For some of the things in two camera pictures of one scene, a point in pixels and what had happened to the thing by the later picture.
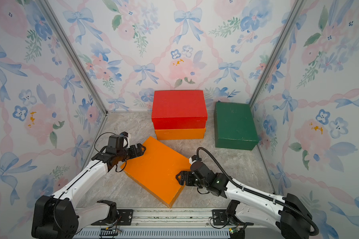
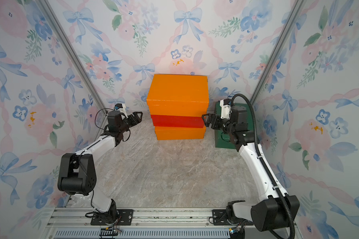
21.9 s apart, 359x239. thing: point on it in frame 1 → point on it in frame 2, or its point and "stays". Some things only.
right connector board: [233, 230] stays
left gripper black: [135, 153] → [138, 120]
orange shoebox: [180, 134] stays
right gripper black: [188, 174] → [212, 116]
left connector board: [105, 233] stays
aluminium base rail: [176, 224] stays
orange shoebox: [155, 171] → [180, 95]
